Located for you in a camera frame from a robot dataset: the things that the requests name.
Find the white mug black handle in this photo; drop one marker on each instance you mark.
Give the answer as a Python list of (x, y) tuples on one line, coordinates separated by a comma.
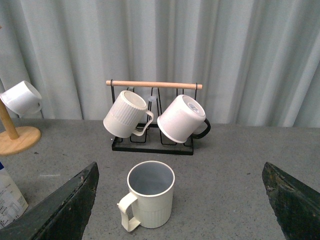
[(184, 118)]

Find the wooden mug tree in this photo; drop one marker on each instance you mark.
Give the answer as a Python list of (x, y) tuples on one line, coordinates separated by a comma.
[(15, 140)]

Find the cream ribbed hanging mug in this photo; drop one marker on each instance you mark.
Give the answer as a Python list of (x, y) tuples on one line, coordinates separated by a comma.
[(125, 114)]

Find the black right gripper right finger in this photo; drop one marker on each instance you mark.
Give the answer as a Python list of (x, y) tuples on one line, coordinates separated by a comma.
[(295, 205)]

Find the cream ribbed mug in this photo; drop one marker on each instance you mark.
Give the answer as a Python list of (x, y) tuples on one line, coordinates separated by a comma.
[(125, 114), (150, 198)]

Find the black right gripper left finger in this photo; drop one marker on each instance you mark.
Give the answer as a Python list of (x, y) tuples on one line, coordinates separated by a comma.
[(63, 215)]

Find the small white hanging cup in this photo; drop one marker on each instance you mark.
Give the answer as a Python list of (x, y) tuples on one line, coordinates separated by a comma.
[(23, 99)]

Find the black wire mug rack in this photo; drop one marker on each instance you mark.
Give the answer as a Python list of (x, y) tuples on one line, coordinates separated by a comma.
[(153, 140)]

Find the blue white milk carton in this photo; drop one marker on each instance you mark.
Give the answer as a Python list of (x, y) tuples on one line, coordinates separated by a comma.
[(12, 202)]

